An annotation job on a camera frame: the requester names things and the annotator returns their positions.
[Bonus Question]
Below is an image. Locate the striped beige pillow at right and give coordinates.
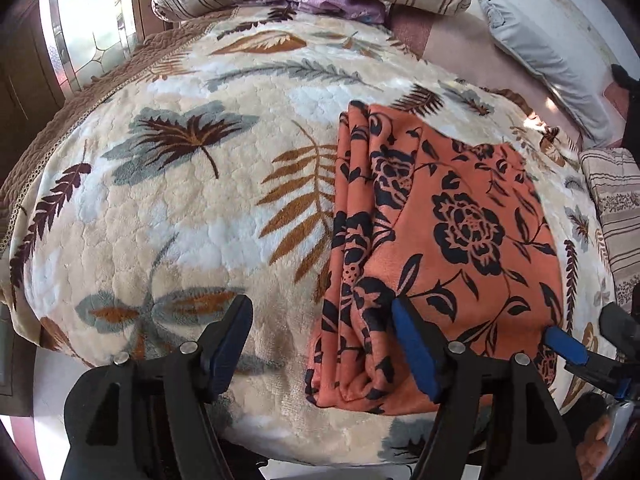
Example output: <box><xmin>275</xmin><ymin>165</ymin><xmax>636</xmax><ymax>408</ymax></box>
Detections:
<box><xmin>579</xmin><ymin>147</ymin><xmax>640</xmax><ymax>307</ymax></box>

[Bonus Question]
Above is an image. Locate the pink bedsheet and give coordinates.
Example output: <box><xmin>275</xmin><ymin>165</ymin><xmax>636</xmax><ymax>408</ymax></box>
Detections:
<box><xmin>390</xmin><ymin>7</ymin><xmax>626</xmax><ymax>151</ymax></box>

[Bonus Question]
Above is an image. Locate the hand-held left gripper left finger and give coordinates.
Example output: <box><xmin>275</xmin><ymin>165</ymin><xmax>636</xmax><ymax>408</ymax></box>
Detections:
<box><xmin>60</xmin><ymin>294</ymin><xmax>254</xmax><ymax>480</ymax></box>

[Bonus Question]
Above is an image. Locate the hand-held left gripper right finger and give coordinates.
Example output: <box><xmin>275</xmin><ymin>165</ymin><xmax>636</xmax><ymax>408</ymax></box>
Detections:
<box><xmin>391</xmin><ymin>296</ymin><xmax>581</xmax><ymax>480</ymax></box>

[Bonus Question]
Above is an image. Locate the grey pillow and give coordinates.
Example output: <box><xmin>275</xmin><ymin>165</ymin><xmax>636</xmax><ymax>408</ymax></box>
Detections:
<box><xmin>472</xmin><ymin>0</ymin><xmax>619</xmax><ymax>147</ymax></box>

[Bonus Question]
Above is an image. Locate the dark cloth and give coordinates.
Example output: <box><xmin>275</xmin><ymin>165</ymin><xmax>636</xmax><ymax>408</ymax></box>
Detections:
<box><xmin>611</xmin><ymin>64</ymin><xmax>640</xmax><ymax>148</ymax></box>

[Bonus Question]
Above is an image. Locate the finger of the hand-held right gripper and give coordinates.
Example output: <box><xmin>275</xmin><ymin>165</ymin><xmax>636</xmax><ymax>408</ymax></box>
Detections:
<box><xmin>597</xmin><ymin>303</ymin><xmax>640</xmax><ymax>362</ymax></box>
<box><xmin>542</xmin><ymin>326</ymin><xmax>640</xmax><ymax>402</ymax></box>

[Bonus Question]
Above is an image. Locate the person's right hand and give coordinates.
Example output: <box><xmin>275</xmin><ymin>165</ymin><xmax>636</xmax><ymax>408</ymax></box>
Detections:
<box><xmin>576</xmin><ymin>410</ymin><xmax>612</xmax><ymax>467</ymax></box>

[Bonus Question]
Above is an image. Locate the orange black floral cloth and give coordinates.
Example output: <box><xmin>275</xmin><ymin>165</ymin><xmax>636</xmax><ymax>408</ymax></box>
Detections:
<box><xmin>305</xmin><ymin>101</ymin><xmax>567</xmax><ymax>417</ymax></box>

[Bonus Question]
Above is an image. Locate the cream leaf print blanket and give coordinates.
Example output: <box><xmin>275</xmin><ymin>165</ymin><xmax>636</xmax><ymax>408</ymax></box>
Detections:
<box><xmin>7</xmin><ymin>7</ymin><xmax>618</xmax><ymax>467</ymax></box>

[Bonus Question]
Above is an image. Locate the patterned glass window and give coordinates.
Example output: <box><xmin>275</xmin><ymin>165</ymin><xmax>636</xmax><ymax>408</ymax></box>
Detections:
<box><xmin>40</xmin><ymin>0</ymin><xmax>139</xmax><ymax>94</ymax></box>

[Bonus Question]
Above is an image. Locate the purple cloth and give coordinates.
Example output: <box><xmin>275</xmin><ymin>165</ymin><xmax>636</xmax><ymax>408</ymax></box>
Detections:
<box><xmin>287</xmin><ymin>0</ymin><xmax>392</xmax><ymax>24</ymax></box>

